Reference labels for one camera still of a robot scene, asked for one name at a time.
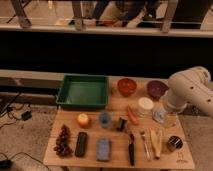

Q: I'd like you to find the person in background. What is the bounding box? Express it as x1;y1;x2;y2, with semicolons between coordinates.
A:
68;0;161;29

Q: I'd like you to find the crumpled blue grey cloth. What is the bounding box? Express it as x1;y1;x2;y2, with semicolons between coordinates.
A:
152;107;177;128

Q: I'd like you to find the black power adapter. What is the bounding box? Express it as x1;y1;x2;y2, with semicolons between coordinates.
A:
21;111;32;121

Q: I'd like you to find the purple bowl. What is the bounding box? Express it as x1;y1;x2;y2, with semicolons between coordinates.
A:
147;80;168;100

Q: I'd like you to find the black remote control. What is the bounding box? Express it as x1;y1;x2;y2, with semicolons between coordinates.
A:
75;132;88;157

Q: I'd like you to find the orange carrot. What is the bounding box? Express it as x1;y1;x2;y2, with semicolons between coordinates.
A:
126;106;139;125

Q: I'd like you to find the red bowl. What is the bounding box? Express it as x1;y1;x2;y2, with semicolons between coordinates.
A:
117;78;137;97

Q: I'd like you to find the yellow orange apple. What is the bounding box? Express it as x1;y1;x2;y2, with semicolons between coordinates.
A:
77;113;89;128

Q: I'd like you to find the metal can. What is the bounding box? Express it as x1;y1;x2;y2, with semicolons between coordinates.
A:
167;136;183;152

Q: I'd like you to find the blue sponge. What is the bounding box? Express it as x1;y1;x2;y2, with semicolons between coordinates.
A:
96;138;110;162

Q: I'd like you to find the wooden board table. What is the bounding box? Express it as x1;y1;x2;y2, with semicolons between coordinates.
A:
43;81;195;171

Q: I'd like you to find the bunch of dark grapes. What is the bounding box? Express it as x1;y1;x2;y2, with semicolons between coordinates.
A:
53;125;73;158

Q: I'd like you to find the green plastic tray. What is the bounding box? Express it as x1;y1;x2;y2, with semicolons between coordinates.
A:
56;75;109;109

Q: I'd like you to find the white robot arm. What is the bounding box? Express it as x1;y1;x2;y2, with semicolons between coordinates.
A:
162;66;213;118

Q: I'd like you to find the small blue cup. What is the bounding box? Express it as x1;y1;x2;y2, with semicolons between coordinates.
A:
99;112;111;128

